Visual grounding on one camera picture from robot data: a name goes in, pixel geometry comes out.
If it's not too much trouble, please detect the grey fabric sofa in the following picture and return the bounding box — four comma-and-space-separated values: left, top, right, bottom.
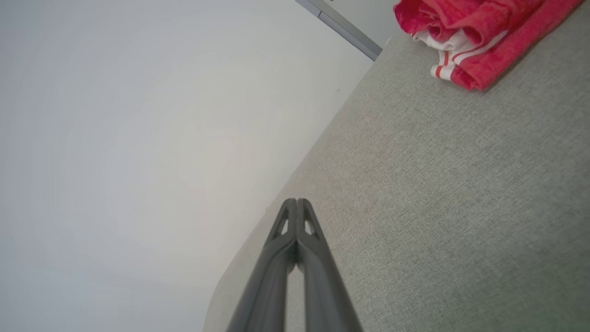
202, 0, 590, 332

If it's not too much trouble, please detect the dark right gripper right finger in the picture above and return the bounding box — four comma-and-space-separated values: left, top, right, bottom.
297, 198, 364, 332

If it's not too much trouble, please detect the red and white basketball jersey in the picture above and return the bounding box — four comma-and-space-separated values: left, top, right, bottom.
393, 0, 586, 91

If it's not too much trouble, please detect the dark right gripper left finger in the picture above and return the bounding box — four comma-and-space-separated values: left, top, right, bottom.
226, 198, 298, 332

